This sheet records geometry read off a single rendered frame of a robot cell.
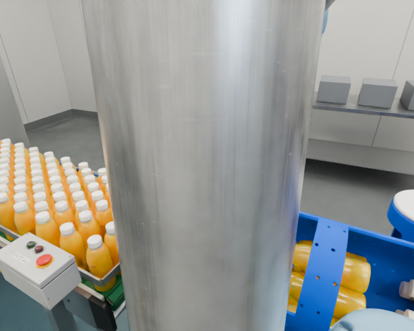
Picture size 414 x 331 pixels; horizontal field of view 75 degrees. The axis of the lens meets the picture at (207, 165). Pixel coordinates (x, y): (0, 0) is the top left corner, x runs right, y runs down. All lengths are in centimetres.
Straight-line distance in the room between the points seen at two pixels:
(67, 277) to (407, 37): 384
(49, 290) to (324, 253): 66
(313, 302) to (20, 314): 196
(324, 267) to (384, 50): 348
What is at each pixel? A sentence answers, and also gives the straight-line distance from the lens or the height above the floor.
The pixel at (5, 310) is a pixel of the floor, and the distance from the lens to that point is 237.
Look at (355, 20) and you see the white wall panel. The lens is 389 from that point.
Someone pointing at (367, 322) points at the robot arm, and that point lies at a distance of 26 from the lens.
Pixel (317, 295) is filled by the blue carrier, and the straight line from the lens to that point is 63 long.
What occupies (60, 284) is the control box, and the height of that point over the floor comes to 105.
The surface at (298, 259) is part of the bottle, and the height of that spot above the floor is 115.
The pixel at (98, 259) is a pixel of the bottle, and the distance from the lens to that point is 88.
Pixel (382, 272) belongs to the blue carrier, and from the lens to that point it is 90.
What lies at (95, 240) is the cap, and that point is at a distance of 87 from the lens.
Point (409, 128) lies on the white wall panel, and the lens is 420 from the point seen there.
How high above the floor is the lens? 164
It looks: 28 degrees down
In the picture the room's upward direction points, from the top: straight up
